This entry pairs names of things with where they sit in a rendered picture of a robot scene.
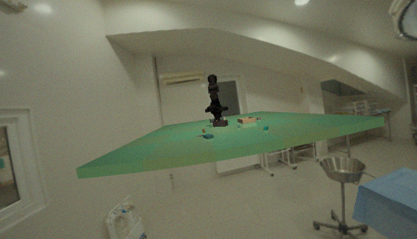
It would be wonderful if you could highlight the tan shallow rectangular tray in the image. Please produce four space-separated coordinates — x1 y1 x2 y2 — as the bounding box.
237 117 256 124

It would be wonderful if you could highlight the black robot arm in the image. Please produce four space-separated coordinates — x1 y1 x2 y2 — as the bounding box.
207 74 219 112

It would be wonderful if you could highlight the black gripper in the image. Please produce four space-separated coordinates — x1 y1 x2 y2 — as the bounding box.
205 100 228 121

